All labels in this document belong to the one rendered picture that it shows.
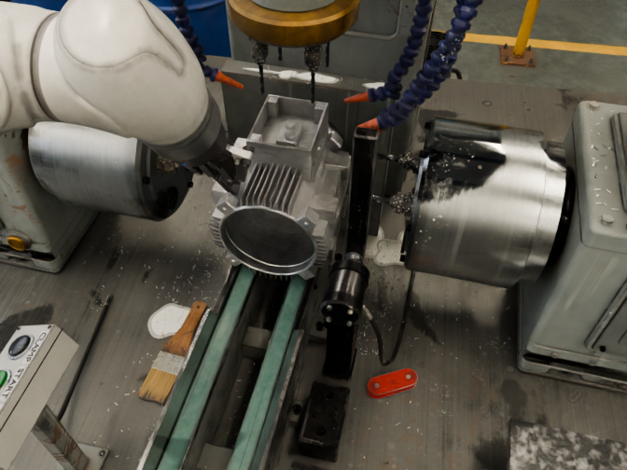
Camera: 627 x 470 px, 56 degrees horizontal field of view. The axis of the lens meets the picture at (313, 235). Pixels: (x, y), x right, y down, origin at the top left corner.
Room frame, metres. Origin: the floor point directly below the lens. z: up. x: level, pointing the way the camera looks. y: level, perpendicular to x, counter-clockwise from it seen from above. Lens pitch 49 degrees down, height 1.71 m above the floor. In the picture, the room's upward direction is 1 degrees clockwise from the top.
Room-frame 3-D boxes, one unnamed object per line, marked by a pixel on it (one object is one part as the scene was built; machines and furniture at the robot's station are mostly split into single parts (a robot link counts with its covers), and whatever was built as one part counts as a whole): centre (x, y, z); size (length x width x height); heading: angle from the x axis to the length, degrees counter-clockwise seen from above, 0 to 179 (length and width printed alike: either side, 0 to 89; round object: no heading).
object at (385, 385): (0.46, -0.13, 0.81); 0.09 x 0.03 x 0.02; 108
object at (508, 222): (0.65, -0.29, 1.04); 0.41 x 0.25 x 0.25; 77
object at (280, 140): (0.73, 0.04, 1.11); 0.12 x 0.11 x 0.07; 167
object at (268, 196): (0.69, 0.05, 1.01); 0.20 x 0.19 x 0.19; 167
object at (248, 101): (0.88, 0.00, 0.97); 0.30 x 0.11 x 0.34; 77
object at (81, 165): (0.81, 0.38, 1.04); 0.37 x 0.25 x 0.25; 77
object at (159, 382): (0.52, 0.24, 0.80); 0.21 x 0.05 x 0.01; 163
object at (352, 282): (0.66, -0.12, 0.92); 0.45 x 0.13 x 0.24; 167
